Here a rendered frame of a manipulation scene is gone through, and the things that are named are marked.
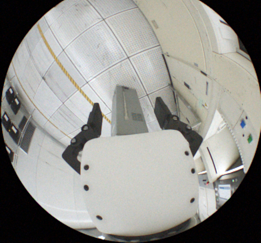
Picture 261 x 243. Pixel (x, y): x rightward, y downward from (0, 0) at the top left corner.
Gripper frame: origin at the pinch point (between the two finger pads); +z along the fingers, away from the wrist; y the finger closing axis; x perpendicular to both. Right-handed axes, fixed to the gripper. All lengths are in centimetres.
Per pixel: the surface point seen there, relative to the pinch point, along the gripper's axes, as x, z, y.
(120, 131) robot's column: -44, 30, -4
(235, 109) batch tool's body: -6, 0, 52
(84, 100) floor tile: -61, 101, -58
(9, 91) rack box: 27, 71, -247
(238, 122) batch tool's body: -9, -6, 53
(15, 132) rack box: -43, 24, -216
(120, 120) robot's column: -44, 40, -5
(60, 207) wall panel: -195, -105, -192
